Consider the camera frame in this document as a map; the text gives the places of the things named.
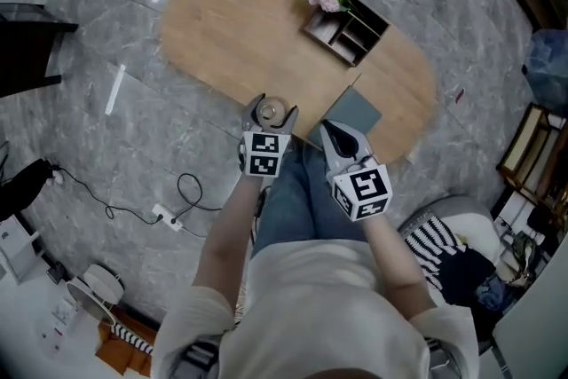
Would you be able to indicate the person's white shirt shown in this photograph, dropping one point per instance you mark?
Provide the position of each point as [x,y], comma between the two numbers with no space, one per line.
[319,315]

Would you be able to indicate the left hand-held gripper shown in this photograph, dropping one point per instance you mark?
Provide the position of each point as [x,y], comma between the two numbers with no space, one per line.
[265,155]

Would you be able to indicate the dark wooden desk organizer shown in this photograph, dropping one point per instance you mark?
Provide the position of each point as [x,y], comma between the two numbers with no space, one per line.
[350,33]

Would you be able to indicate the small round container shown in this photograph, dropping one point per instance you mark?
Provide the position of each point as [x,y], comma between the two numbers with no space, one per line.
[271,108]

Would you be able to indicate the blue plastic bag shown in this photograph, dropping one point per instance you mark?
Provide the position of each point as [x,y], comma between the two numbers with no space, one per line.
[550,66]

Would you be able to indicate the person's right forearm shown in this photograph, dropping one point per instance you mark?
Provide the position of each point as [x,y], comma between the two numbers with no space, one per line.
[395,262]

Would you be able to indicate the black-and-white striped cushion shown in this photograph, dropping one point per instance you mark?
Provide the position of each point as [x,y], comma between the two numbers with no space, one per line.
[428,242]

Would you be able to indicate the wooden framed cabinet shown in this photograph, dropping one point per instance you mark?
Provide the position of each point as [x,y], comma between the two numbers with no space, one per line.
[530,151]

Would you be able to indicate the person's blue jeans legs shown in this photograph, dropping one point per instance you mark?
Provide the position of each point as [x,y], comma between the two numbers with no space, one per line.
[293,204]

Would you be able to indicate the white round stool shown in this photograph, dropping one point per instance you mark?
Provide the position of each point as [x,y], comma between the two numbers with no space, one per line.
[100,286]

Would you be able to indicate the striped fabric strip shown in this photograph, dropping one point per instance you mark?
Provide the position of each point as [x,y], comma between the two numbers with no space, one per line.
[133,337]

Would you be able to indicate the black side table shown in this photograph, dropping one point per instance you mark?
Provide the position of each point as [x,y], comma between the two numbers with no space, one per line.
[31,49]

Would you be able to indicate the black clothing pile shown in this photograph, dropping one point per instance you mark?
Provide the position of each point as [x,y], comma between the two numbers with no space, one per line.
[466,275]

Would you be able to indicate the white power strip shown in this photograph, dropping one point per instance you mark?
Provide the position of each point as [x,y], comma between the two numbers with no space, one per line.
[168,217]

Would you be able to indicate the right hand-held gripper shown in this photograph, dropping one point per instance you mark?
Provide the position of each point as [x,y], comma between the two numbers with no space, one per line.
[361,191]

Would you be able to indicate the person's left forearm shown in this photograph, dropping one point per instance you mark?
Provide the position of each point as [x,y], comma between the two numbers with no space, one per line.
[226,231]

